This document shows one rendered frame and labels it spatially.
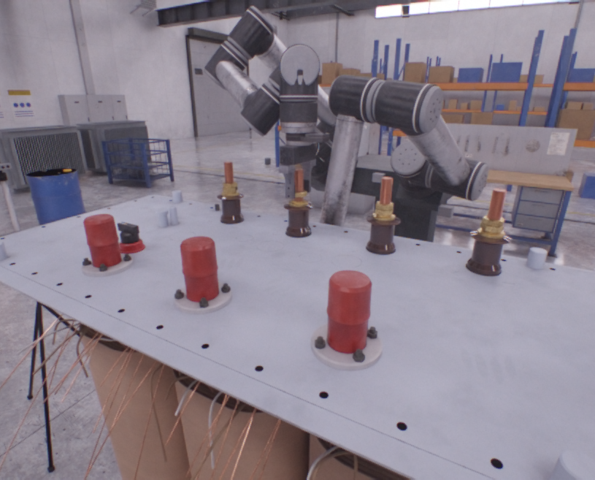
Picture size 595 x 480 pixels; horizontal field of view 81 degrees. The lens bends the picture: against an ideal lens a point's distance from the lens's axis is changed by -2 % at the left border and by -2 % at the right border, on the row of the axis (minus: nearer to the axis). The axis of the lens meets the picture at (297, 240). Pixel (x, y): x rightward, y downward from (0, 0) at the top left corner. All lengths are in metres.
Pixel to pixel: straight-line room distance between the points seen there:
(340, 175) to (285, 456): 0.93
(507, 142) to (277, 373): 5.31
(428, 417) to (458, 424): 0.04
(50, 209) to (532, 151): 6.43
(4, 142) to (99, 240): 8.21
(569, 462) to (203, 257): 0.62
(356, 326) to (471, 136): 5.22
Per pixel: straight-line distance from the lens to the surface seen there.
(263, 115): 1.18
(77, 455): 2.49
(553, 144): 5.74
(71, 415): 2.73
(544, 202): 5.17
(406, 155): 2.05
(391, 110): 1.24
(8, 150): 9.15
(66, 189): 5.60
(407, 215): 3.15
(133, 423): 1.41
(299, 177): 1.08
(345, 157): 1.35
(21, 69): 15.11
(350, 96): 1.31
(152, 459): 1.51
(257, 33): 1.87
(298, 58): 1.03
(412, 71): 8.83
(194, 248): 0.72
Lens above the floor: 1.76
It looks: 22 degrees down
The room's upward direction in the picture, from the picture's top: straight up
